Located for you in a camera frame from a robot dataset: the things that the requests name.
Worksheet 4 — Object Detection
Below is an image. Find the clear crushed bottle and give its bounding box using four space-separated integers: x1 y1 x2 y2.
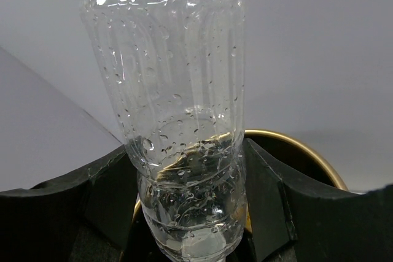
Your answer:
80 0 246 261

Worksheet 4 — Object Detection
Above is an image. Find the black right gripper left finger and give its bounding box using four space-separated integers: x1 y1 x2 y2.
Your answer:
1 147 137 261

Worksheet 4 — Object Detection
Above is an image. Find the dark bin with gold rim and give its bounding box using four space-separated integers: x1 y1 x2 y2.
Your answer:
122 129 348 261

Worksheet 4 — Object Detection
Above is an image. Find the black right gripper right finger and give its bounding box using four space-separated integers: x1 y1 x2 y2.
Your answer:
243 139 392 261

